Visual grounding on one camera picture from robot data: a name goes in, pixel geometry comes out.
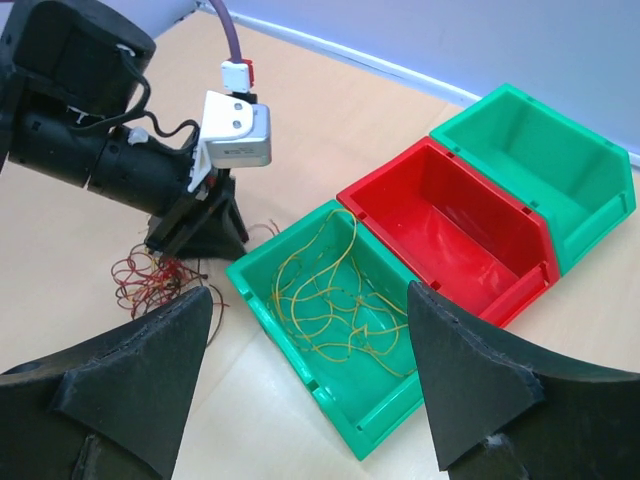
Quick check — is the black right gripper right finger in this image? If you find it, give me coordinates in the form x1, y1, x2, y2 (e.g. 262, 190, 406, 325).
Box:
407, 282, 639, 479

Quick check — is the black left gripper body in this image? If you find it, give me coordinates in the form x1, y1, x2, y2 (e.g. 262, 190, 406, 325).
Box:
144, 169, 248, 261

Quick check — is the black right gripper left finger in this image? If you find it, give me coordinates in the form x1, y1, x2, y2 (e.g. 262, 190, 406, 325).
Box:
1, 287, 213, 479

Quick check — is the red brown wire bundle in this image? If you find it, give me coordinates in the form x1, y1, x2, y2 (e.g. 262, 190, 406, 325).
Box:
109, 219, 281, 346

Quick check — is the yellow wire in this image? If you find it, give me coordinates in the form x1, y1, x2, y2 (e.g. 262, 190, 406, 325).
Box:
267, 208, 419, 379

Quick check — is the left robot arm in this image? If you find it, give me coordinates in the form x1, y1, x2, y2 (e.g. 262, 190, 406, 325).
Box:
1, 1, 248, 261

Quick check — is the near green plastic bin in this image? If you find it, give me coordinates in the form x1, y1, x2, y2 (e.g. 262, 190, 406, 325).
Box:
227, 200, 423, 460

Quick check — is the green plastic bin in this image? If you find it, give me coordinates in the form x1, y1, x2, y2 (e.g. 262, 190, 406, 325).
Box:
227, 200, 423, 460
430, 84, 636, 273

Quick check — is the red plastic bin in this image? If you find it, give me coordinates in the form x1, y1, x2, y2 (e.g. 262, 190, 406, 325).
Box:
337, 137, 561, 327

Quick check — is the far green plastic bin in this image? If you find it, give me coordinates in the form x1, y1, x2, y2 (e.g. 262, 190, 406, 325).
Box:
430, 84, 636, 273

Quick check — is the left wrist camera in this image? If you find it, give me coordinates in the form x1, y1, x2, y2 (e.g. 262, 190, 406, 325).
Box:
187, 90, 272, 193

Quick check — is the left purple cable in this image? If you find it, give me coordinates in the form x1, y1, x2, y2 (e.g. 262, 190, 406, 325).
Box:
207, 0, 257, 96

